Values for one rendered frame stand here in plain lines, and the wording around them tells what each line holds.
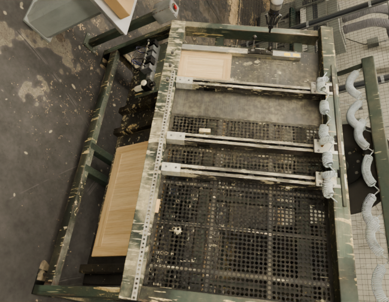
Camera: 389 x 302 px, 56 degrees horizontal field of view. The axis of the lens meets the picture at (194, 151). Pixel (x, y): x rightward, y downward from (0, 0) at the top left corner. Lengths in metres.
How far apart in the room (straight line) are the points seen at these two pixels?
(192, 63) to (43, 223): 1.63
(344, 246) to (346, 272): 0.15
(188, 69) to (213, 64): 0.20
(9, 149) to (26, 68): 0.65
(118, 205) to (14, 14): 1.61
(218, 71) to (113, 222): 1.40
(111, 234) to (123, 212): 0.18
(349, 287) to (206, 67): 1.82
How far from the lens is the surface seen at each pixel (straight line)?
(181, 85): 2.81
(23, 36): 3.15
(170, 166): 2.42
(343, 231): 2.39
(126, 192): 2.83
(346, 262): 2.35
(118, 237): 2.72
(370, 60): 3.61
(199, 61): 3.00
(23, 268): 2.82
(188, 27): 3.23
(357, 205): 3.02
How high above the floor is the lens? 2.32
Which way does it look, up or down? 30 degrees down
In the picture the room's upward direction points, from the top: 79 degrees clockwise
